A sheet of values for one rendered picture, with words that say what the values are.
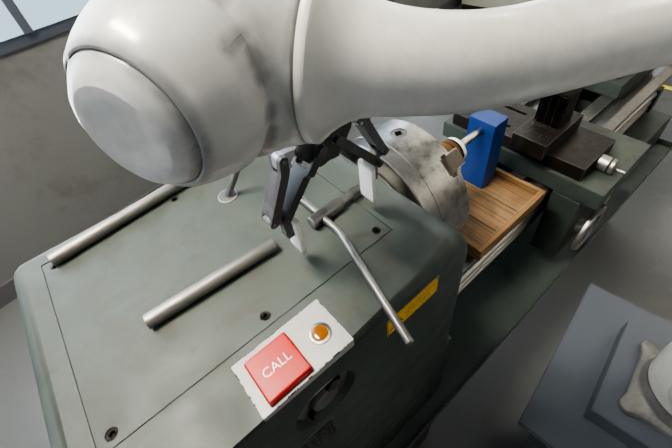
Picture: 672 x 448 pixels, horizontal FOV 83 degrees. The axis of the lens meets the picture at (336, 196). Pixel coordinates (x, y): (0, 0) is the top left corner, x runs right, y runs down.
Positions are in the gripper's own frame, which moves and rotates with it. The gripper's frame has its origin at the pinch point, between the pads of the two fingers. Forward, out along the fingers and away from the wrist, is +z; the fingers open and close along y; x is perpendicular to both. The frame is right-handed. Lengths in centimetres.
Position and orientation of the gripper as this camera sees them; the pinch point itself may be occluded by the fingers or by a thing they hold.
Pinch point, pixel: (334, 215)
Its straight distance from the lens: 55.5
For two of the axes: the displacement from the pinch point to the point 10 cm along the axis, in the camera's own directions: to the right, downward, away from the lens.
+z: 1.1, 7.0, 7.1
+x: -6.4, -4.9, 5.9
